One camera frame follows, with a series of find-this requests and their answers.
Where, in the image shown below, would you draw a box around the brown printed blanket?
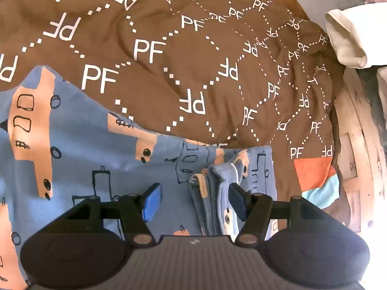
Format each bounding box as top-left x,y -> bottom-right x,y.
0,0 -> 346,218

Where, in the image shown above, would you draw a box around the orange and blue sheet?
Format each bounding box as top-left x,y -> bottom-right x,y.
293,156 -> 340,210

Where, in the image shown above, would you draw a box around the hanging cream cloth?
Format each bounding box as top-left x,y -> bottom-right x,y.
325,4 -> 387,69
376,66 -> 387,105

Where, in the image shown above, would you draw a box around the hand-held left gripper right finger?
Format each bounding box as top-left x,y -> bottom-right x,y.
229,183 -> 344,246

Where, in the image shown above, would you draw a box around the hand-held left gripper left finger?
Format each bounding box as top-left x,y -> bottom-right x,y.
64,183 -> 163,246

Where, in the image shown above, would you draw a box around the blue patterned pants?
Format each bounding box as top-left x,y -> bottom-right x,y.
0,66 -> 278,290

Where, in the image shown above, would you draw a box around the wooden bed frame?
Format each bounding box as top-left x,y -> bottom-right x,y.
250,0 -> 387,236

